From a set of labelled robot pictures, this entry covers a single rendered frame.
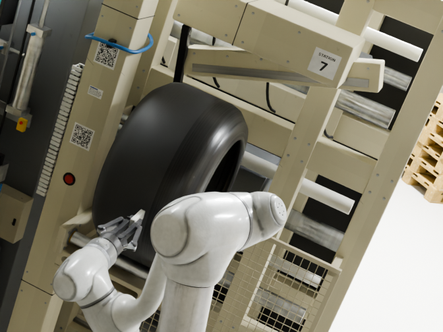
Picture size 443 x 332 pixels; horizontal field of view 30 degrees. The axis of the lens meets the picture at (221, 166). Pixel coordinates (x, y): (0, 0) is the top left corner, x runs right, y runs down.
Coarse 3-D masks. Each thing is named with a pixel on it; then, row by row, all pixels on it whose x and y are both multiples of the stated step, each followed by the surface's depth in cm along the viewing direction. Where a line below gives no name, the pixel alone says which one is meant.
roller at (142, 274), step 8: (72, 240) 273; (80, 240) 272; (88, 240) 272; (120, 256) 270; (120, 264) 269; (128, 264) 269; (136, 264) 269; (128, 272) 270; (136, 272) 268; (144, 272) 268; (144, 280) 268
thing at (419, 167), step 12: (432, 108) 757; (432, 120) 730; (432, 132) 729; (420, 144) 740; (432, 144) 738; (420, 156) 741; (432, 156) 725; (408, 168) 748; (420, 168) 740; (432, 168) 726; (408, 180) 745; (420, 180) 733; (432, 180) 737; (432, 192) 719
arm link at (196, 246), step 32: (224, 192) 175; (160, 224) 162; (192, 224) 160; (224, 224) 164; (160, 256) 163; (192, 256) 161; (224, 256) 167; (192, 288) 167; (160, 320) 172; (192, 320) 169
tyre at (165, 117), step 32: (160, 96) 255; (192, 96) 259; (128, 128) 249; (160, 128) 247; (192, 128) 248; (224, 128) 253; (128, 160) 245; (160, 160) 244; (192, 160) 244; (224, 160) 296; (96, 192) 253; (128, 192) 246; (160, 192) 243; (192, 192) 245; (96, 224) 258; (128, 256) 266
